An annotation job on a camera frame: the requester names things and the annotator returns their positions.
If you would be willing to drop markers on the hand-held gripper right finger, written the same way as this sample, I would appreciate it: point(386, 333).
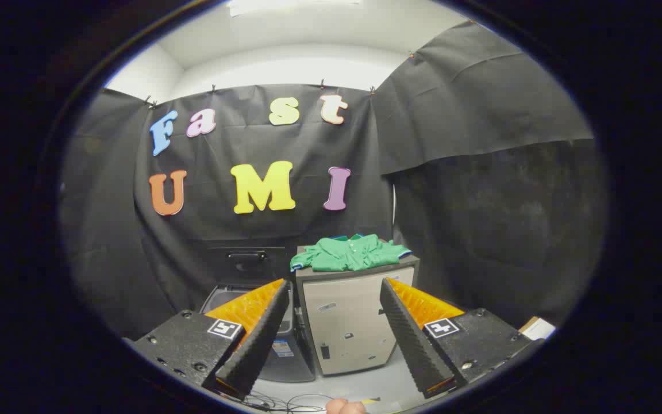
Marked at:
point(408, 333)

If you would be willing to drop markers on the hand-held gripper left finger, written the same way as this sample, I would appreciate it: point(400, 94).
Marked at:
point(262, 333)

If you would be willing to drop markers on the dark grey washing machine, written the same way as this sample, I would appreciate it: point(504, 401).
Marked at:
point(292, 359)

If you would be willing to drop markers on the green polo shirt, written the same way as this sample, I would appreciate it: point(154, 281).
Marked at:
point(351, 254)

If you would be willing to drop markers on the grey metal cabinet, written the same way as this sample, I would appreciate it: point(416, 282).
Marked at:
point(348, 322)

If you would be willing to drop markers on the black backdrop cloth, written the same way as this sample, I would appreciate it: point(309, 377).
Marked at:
point(285, 230)

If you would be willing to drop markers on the cardboard box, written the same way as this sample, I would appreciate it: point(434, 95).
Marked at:
point(538, 329)

